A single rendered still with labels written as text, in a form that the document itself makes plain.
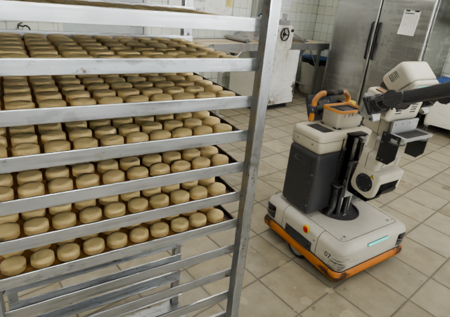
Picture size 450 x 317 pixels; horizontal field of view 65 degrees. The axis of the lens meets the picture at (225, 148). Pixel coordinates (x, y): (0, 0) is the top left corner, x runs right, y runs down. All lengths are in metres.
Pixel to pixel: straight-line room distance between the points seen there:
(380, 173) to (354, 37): 3.87
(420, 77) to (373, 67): 3.66
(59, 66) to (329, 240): 1.75
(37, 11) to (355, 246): 1.89
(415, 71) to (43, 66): 1.64
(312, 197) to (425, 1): 3.67
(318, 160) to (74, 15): 1.65
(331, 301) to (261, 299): 0.39
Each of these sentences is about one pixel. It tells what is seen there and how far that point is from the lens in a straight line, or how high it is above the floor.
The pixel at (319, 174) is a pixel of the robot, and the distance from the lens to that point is 2.15.
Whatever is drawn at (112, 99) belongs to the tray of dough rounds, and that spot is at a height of 1.24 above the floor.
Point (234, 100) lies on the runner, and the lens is 0.87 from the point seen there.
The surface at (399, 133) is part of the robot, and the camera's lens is 2.02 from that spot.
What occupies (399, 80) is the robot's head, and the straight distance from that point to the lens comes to 1.94.
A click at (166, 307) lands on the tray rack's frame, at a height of 0.15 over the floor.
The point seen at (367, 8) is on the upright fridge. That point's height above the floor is 1.51.
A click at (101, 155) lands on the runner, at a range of 0.79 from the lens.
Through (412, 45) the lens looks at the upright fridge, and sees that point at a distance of 5.38.
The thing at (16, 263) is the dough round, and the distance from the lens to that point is 0.95.
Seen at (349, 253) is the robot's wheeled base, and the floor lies 0.24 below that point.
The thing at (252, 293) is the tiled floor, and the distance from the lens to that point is 2.10.
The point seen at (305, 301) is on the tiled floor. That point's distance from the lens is 2.13.
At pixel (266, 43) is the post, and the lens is 0.85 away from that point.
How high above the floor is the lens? 1.46
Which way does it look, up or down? 23 degrees down
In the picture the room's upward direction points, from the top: 6 degrees clockwise
